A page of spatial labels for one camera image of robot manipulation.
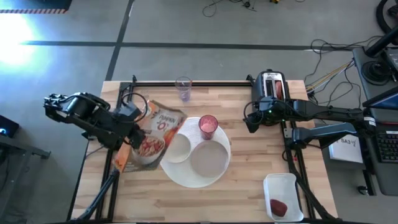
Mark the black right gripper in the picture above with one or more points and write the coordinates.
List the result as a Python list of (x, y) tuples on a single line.
[(270, 112)]

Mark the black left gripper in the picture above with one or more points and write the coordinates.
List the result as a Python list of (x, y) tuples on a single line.
[(129, 115)]

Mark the orange pumpkin cereal box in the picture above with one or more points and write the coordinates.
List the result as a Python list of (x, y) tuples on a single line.
[(158, 140)]

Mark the white ceramic bowl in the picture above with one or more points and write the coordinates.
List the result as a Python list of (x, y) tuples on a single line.
[(178, 148)]

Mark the round white woven placemat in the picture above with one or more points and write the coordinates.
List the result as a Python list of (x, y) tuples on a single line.
[(183, 177)]

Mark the clear glass tumbler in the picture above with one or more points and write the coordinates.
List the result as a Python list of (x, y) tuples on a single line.
[(184, 91)]

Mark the red faceted tumbler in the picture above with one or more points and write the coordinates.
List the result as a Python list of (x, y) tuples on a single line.
[(208, 127)]

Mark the beige round plate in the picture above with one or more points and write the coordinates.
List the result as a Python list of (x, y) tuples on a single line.
[(210, 160)]

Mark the dark red apple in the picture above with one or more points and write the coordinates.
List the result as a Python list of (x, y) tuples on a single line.
[(278, 208)]

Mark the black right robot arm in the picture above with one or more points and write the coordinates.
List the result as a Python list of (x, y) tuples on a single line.
[(326, 110)]

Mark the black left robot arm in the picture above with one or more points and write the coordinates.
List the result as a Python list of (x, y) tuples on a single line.
[(90, 118)]

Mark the black toaster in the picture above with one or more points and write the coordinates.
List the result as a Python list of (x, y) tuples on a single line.
[(262, 84)]

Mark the white rectangular tray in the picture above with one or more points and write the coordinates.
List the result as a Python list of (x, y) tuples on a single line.
[(281, 189)]

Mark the white paper sheet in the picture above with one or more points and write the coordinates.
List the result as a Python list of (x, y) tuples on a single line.
[(345, 154)]

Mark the black equipment stand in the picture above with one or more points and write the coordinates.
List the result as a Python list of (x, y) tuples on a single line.
[(28, 149)]

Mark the dark laptop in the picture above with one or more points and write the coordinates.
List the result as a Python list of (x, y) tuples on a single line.
[(385, 105)]

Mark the black keyboard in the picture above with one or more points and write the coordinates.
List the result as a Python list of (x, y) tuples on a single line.
[(388, 146)]

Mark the dark grey side desk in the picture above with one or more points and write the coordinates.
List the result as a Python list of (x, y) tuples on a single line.
[(388, 183)]

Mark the black hazard striped mat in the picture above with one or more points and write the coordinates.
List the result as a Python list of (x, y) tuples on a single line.
[(31, 3)]

